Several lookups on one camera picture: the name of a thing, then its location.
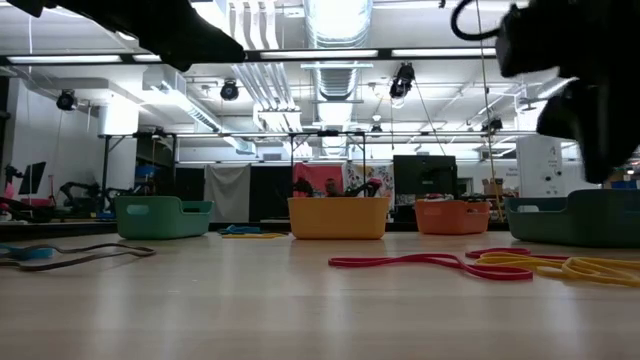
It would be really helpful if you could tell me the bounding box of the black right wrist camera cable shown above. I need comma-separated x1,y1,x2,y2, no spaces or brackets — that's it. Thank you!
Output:
449,0,506,42

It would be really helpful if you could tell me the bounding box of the silver ventilation duct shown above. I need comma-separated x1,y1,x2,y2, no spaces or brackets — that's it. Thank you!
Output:
301,0,375,157

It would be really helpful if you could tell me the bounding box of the black monitor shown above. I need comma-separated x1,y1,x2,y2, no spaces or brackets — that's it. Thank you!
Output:
17,160,48,197

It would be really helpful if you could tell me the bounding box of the light green plastic basket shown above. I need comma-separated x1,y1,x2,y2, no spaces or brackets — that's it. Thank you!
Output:
114,195,215,241

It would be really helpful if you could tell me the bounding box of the yellow plastic basket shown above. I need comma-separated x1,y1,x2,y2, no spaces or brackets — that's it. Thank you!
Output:
287,196,392,241

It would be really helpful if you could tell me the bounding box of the white cabinet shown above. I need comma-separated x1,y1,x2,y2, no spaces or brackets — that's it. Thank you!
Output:
515,134,564,199

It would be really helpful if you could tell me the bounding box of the dark teal plastic basket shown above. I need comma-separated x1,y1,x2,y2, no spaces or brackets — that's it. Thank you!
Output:
503,188,640,249

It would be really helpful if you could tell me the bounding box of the red cloth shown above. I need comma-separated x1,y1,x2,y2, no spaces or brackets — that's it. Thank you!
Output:
292,162,346,199

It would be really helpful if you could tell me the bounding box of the black aluminium frame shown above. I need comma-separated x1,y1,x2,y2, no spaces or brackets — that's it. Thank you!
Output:
0,47,504,66

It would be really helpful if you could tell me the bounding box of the black ceiling spotlight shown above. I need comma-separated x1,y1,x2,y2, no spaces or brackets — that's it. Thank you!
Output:
55,89,79,112
389,61,417,100
219,78,241,103

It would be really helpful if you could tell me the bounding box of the cardboard box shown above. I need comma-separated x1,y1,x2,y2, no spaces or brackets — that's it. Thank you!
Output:
481,177,506,197

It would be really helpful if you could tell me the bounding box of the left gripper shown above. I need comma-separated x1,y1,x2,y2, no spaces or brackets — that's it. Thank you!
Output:
4,0,246,72

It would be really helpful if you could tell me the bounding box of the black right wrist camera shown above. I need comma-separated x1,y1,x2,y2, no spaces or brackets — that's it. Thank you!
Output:
495,2,571,79

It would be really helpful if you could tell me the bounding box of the black rubber band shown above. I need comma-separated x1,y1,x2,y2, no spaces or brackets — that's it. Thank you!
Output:
0,242,158,273

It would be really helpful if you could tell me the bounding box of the black screen panel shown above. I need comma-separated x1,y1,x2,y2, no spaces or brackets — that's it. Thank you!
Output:
392,154,459,222

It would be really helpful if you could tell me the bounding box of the yellow rubber band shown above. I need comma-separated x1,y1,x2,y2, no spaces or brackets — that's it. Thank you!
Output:
537,257,640,288
474,252,601,281

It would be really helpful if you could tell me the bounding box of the colourful floral cloth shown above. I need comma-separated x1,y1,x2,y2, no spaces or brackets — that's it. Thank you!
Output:
342,162,396,206

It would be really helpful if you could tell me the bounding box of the orange plastic basket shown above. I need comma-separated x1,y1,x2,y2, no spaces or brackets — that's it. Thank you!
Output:
414,199,492,236

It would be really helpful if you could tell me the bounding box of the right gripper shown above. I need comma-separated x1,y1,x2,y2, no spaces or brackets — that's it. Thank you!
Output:
536,0,640,184

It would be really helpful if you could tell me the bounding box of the blue rubber band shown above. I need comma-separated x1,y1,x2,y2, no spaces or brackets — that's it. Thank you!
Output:
218,224,262,236
0,243,54,261

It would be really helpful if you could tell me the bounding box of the LED light strip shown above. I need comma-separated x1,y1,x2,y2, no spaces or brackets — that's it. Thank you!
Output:
391,47,498,58
6,54,124,65
259,48,380,60

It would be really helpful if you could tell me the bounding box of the yellow extension cord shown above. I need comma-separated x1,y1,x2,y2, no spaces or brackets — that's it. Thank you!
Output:
473,0,505,222

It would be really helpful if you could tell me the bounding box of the grey cloth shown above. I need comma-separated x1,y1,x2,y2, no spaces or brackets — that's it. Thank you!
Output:
203,164,252,224

